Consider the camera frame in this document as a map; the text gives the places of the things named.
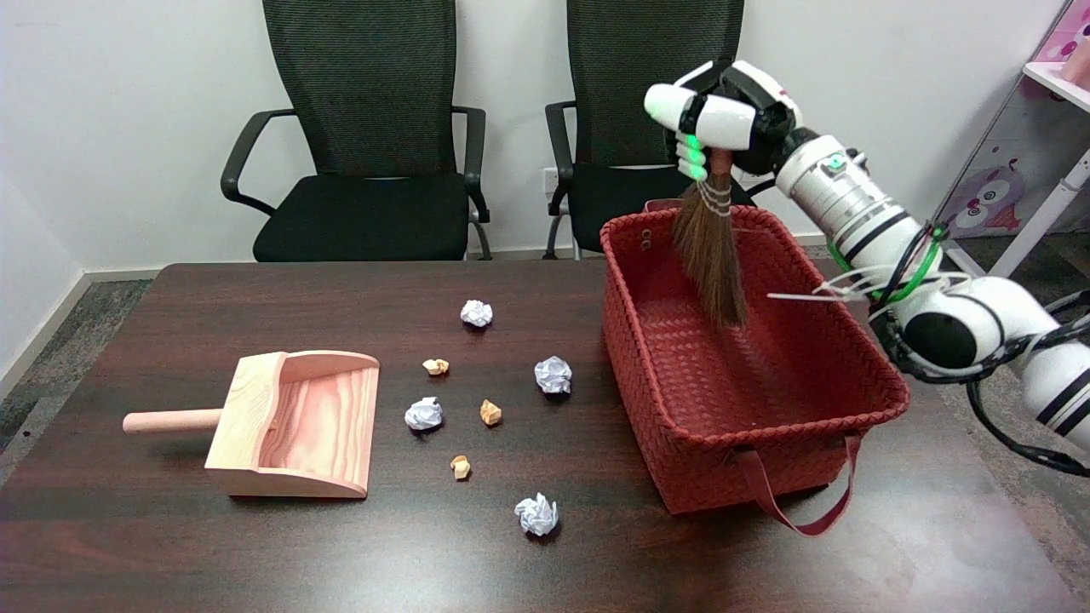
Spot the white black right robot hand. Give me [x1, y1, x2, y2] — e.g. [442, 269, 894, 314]
[643, 58, 806, 181]

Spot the brown broom with handle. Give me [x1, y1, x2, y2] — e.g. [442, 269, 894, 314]
[673, 149, 749, 329]

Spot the black mesh office chair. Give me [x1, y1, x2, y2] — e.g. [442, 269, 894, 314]
[543, 0, 793, 261]
[220, 0, 493, 263]

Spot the white shelf board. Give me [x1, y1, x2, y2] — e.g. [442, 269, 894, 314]
[1022, 61, 1090, 113]

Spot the pink cup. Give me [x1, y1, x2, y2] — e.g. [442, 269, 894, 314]
[1060, 34, 1090, 86]

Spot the red woven basket with straps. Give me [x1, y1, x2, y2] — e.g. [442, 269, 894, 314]
[599, 198, 910, 539]

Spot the white metal desk frame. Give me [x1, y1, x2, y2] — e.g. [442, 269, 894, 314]
[941, 149, 1090, 282]

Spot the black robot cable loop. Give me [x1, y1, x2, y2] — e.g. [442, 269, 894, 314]
[869, 221, 1090, 478]

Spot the wooden dustpan with round handle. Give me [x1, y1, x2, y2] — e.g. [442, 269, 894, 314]
[122, 350, 381, 500]

